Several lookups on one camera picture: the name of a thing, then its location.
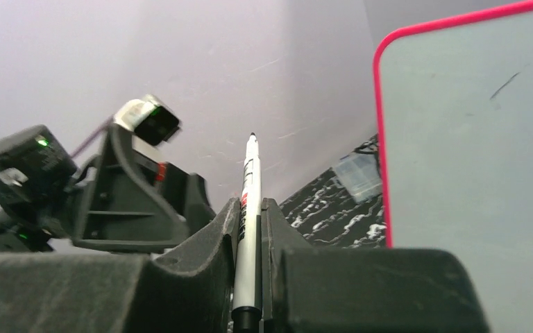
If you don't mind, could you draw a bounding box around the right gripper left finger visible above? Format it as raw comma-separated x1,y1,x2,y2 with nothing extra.
0,198,240,332

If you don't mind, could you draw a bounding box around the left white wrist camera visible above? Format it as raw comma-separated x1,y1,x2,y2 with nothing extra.
112,94,181,147

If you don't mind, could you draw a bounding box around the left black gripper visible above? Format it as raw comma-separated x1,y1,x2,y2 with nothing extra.
69,124,216,253

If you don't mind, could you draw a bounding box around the clear plastic box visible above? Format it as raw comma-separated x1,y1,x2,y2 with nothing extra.
332,153,382,203

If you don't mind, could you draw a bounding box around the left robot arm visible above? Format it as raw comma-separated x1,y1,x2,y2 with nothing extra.
0,125,215,254

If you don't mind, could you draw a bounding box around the pink framed whiteboard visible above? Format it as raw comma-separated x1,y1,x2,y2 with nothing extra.
373,1,533,332

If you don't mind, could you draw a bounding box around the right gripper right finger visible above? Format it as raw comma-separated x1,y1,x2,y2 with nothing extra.
262,198,490,332

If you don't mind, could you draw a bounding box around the white whiteboard marker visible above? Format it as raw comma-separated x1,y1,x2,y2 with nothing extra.
231,133,263,332

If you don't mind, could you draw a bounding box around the black coiled cable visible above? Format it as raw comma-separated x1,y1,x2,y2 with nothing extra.
353,135,382,185

